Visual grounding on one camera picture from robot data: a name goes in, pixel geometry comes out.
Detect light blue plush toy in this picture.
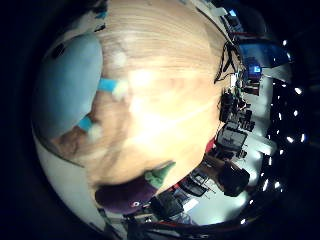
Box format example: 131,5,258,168
32,32,130,143

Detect black office chair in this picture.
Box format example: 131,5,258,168
218,161,251,198

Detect lit blue screen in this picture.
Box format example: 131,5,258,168
249,64,264,76

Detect purple eggplant plush toy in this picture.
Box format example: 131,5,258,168
94,161,177,215

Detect thin black table cables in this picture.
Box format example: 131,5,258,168
213,40,243,85

